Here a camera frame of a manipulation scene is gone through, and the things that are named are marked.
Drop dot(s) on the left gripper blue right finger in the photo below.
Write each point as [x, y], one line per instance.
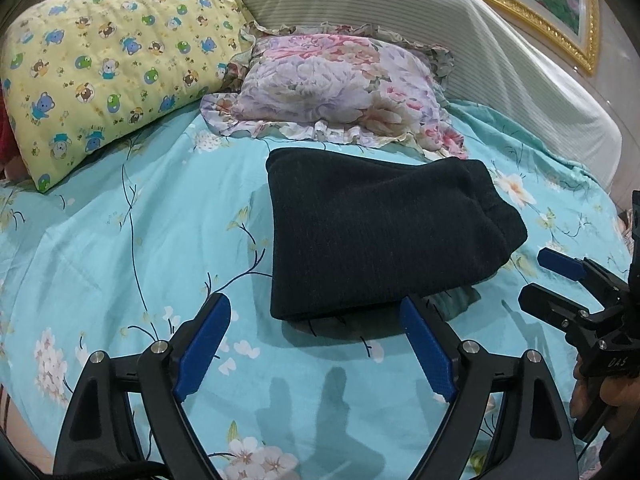
[433, 342]

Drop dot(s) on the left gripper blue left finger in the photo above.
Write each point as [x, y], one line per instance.
[195, 344]

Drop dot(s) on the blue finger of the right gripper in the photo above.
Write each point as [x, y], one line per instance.
[554, 309]
[575, 267]

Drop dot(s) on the pink floral ruffled pillow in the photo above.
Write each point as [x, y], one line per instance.
[345, 85]

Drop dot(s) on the yellow cartoon print pillow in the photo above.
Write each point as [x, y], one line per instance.
[77, 75]

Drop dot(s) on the person's right hand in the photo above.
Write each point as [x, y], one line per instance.
[621, 393]

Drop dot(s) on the striped white headboard cover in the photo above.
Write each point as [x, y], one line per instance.
[494, 65]

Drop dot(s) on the turquoise floral bed sheet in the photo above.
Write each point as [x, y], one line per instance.
[124, 251]

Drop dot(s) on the black knit pants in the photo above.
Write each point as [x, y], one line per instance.
[353, 235]

